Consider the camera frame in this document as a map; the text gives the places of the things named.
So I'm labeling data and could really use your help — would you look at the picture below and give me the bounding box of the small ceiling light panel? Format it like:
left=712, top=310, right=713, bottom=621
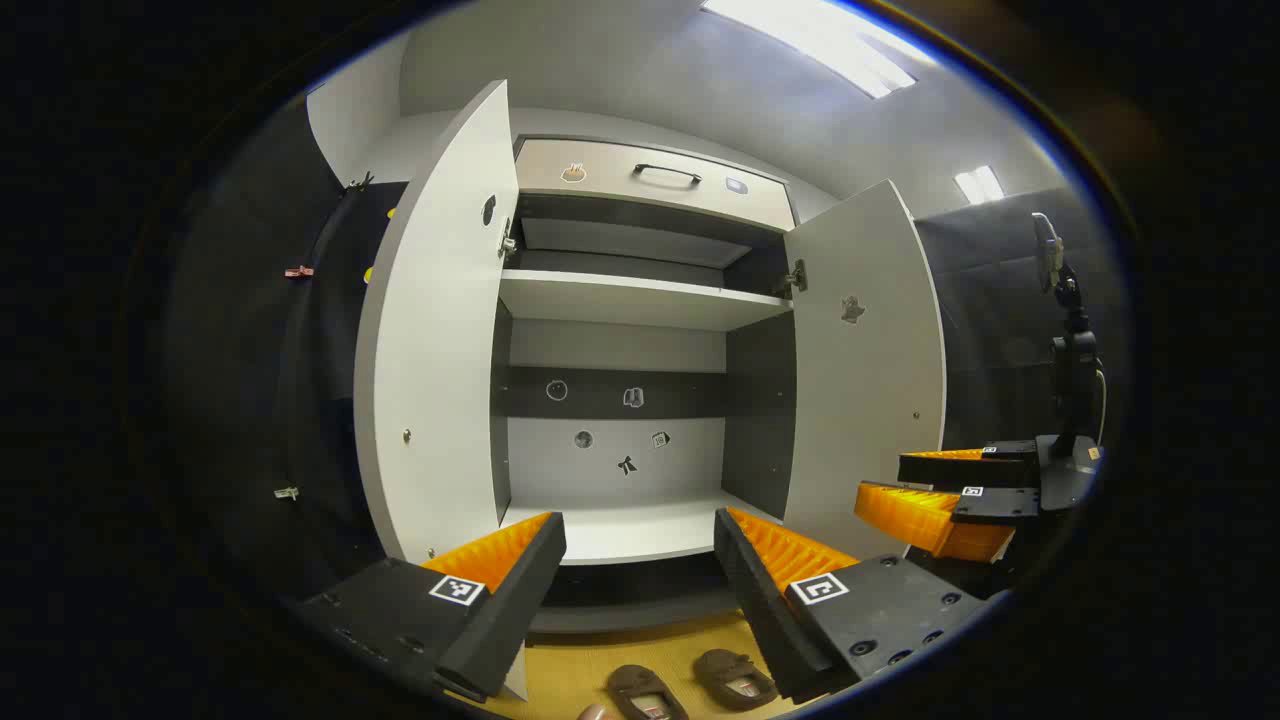
left=955, top=165, right=1004, bottom=206

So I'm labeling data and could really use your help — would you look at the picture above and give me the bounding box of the white and grey shoe cabinet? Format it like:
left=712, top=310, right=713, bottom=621
left=490, top=135, right=801, bottom=636

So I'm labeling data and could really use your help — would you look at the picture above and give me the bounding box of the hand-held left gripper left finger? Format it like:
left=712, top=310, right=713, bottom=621
left=290, top=512, right=567, bottom=703

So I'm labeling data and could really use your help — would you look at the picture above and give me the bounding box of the brown fuzzy shoe with bow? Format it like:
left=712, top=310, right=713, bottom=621
left=694, top=649, right=779, bottom=711
left=607, top=664, right=689, bottom=720

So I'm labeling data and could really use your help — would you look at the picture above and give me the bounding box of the white cabinet drawer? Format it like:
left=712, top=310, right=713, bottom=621
left=513, top=137, right=798, bottom=233

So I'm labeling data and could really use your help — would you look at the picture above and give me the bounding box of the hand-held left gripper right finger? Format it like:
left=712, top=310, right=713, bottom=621
left=714, top=507, right=986, bottom=704

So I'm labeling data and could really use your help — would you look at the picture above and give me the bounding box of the white cabinet door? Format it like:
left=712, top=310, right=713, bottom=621
left=353, top=80, right=529, bottom=701
left=783, top=180, right=946, bottom=561

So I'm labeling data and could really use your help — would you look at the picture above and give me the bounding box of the large ceiling light panel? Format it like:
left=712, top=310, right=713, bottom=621
left=700, top=0, right=916, bottom=99

